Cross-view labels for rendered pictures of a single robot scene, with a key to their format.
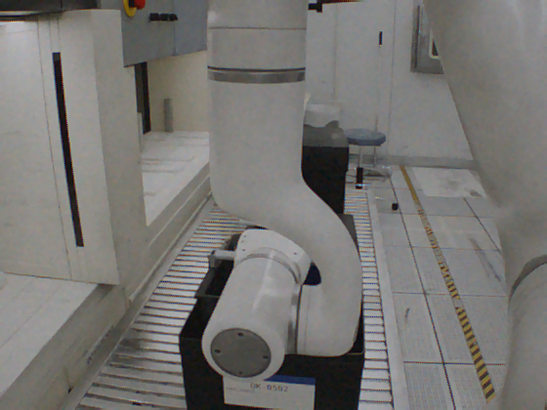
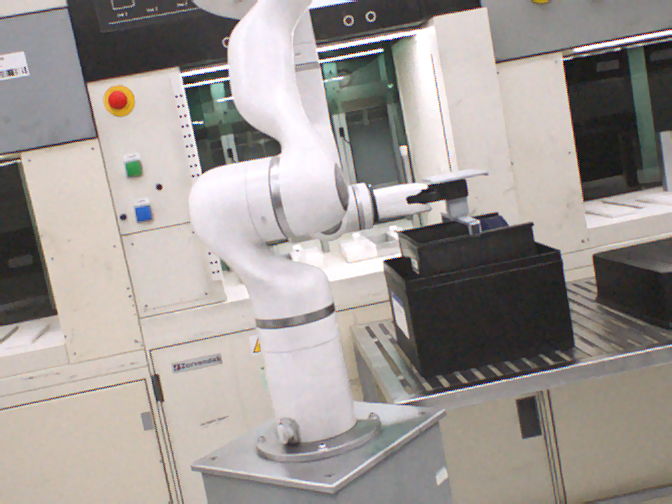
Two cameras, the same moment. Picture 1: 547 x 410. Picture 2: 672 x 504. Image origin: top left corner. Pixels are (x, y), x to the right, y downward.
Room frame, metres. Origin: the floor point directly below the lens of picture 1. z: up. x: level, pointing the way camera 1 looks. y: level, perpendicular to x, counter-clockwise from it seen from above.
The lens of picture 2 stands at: (0.13, -1.54, 1.21)
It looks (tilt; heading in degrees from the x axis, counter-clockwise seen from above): 8 degrees down; 78
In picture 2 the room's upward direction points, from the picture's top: 11 degrees counter-clockwise
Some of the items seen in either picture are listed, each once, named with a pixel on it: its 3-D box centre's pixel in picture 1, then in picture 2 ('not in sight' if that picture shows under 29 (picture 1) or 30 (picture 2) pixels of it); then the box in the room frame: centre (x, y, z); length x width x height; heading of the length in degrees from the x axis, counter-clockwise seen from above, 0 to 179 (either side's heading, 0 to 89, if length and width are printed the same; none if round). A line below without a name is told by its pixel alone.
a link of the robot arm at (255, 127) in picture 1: (289, 223); (312, 153); (0.45, -0.02, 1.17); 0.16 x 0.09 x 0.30; 82
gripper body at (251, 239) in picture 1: (272, 259); (396, 199); (0.59, 0.00, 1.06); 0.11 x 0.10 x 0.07; 172
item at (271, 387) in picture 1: (280, 340); (472, 300); (0.70, -0.02, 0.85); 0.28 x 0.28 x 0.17; 82
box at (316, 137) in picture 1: (301, 172); not in sight; (1.57, -0.10, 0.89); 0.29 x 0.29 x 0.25; 86
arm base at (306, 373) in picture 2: not in sight; (307, 376); (0.32, -0.27, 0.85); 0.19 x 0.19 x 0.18
